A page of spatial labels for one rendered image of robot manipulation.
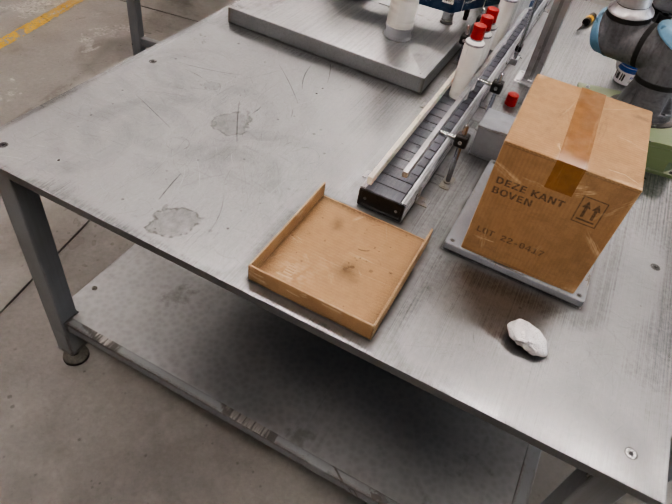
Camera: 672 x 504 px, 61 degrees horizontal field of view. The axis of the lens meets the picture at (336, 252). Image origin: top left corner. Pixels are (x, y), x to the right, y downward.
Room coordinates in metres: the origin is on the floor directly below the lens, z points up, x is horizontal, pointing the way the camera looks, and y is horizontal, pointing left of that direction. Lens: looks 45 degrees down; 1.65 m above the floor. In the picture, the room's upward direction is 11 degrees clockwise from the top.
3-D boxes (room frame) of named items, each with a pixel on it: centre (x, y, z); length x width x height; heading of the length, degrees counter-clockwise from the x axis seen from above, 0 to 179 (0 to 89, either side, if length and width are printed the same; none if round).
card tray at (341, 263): (0.79, -0.02, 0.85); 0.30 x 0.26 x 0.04; 160
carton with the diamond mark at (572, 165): (0.98, -0.41, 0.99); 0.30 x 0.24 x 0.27; 162
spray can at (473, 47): (1.44, -0.25, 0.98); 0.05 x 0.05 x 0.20
